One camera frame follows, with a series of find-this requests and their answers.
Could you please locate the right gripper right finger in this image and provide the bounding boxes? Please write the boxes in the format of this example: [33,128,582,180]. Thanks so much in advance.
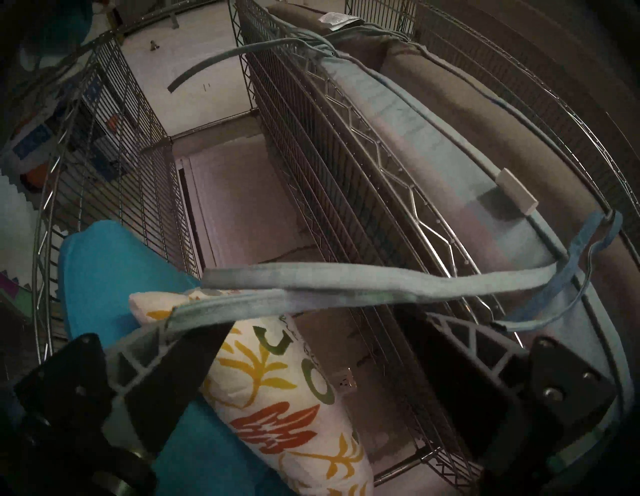
[395,305,618,461]

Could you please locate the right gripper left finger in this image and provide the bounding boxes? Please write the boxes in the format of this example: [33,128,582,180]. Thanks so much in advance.
[15,320,236,466]

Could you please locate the floral JOY throw pillow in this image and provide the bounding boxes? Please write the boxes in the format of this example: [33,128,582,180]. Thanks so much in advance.
[129,287,376,496]

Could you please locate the teal tufted seat cushion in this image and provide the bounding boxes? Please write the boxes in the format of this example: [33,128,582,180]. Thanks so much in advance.
[57,220,296,496]

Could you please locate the light blue cushion tie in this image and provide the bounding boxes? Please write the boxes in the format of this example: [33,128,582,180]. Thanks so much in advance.
[167,210,623,333]
[167,37,331,94]

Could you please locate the small white cushion tag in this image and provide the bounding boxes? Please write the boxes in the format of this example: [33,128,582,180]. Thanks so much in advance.
[495,167,540,217]

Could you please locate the blue and taupe bench cushion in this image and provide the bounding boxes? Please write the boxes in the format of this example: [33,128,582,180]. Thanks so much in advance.
[300,30,636,431]

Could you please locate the white window blinds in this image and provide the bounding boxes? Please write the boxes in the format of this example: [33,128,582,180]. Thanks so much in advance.
[175,132,321,281]

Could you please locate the utility pump cardboard box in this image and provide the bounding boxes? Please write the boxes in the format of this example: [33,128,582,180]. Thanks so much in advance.
[0,75,126,196]

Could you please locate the white care label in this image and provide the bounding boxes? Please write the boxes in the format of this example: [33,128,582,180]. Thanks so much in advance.
[317,11,366,31]

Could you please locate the chrome wire shelf rack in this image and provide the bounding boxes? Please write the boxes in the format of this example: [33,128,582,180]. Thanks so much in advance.
[30,0,640,493]

